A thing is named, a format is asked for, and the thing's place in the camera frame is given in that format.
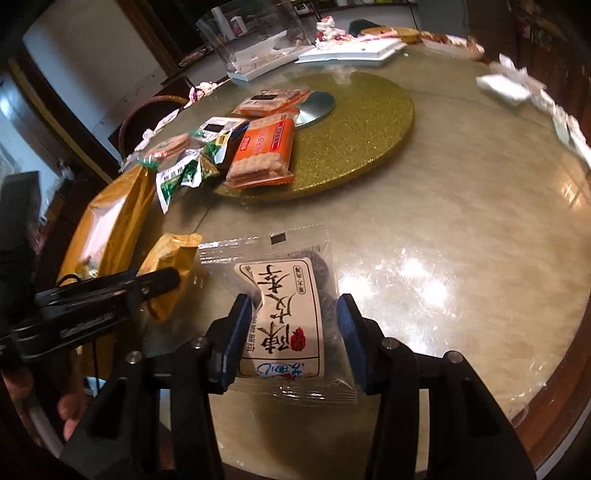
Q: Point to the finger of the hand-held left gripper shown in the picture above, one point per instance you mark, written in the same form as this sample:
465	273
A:
78	325
138	282

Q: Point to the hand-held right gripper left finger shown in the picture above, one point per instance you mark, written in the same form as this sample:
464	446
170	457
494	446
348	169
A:
238	334

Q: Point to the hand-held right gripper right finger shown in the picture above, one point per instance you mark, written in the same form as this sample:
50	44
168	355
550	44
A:
351	334

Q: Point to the clear white-label snack packet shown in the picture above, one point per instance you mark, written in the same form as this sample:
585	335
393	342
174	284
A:
281	300

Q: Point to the large yellow bag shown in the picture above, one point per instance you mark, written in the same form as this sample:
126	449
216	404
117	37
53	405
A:
111	217

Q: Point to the orange cracker packet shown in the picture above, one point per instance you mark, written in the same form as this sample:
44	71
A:
261	147
272	100

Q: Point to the dish of snacks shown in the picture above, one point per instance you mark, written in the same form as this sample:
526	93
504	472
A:
455	46

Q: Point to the person's left hand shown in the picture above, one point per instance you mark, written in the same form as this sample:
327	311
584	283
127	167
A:
69	408

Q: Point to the green white snack packet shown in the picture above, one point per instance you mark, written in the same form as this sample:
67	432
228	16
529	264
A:
168	184
201	168

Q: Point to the pink biscuit packet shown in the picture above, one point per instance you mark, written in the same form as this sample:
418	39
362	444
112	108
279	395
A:
168	146

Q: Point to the row of white wrappers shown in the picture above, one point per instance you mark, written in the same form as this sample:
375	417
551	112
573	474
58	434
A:
154	129

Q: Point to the dark green snack packet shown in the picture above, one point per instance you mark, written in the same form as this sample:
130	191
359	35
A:
222	136

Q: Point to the gold glitter turntable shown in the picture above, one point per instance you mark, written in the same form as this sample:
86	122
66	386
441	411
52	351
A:
351	134

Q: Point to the crumpled candy wrapper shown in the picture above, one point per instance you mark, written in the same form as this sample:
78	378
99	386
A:
201	91

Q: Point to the round metal disc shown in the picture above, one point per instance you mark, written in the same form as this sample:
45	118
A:
317	108

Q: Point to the clear plastic lidded tray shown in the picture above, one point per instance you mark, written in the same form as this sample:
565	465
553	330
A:
258	60

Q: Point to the white jar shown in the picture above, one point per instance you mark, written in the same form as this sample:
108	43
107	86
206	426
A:
237	25

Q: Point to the white rectangular tray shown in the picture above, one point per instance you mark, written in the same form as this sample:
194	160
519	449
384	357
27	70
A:
355	50

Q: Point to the white tissue packet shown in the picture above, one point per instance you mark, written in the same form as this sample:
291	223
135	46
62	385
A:
503	87

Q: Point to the yellow woven basket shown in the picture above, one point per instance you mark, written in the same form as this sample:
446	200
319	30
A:
392	33

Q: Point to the red white figurine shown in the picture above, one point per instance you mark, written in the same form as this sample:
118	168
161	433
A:
328	30

